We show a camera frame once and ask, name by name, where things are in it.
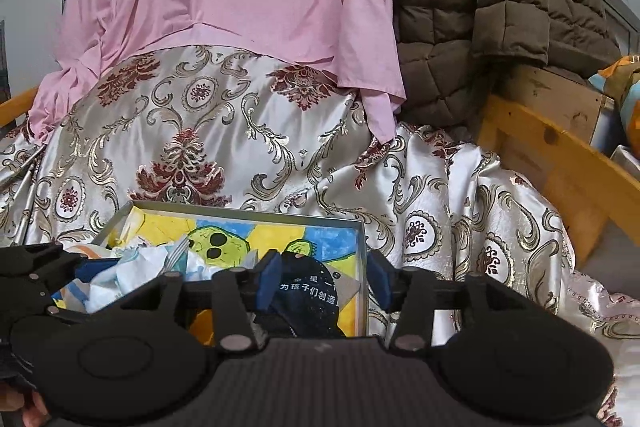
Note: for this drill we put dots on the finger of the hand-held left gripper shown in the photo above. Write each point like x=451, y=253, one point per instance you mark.
x=40, y=262

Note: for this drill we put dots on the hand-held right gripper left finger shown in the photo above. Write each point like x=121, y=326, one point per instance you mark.
x=267, y=279

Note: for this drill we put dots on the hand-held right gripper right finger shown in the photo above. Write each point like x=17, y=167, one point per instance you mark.
x=380, y=282

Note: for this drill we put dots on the striped yellow blue towel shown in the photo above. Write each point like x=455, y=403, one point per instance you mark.
x=75, y=292

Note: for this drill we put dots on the black printed cloth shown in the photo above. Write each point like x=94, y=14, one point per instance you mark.
x=310, y=307

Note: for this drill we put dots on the metal box with cartoon picture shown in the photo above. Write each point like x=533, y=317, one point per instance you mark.
x=300, y=227

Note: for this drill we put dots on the person's left hand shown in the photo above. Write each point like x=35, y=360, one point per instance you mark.
x=27, y=409

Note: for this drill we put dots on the dark blue cloth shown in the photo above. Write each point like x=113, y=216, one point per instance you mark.
x=97, y=271

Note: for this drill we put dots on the blue face mask packet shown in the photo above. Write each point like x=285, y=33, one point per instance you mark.
x=175, y=257

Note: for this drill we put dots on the white baby cloth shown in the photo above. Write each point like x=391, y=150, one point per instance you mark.
x=135, y=274

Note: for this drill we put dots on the floral satin blanket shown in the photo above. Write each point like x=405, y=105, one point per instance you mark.
x=250, y=132

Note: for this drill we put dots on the grey door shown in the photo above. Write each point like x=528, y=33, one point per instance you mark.
x=4, y=62

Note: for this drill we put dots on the plywood board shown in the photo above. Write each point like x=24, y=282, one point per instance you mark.
x=550, y=97

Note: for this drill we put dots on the brown quilted jacket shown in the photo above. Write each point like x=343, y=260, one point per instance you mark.
x=500, y=7

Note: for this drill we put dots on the colourful patterned cloth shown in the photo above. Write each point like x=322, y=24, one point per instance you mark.
x=625, y=92

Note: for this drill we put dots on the wooden bed frame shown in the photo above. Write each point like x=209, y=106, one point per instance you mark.
x=550, y=167

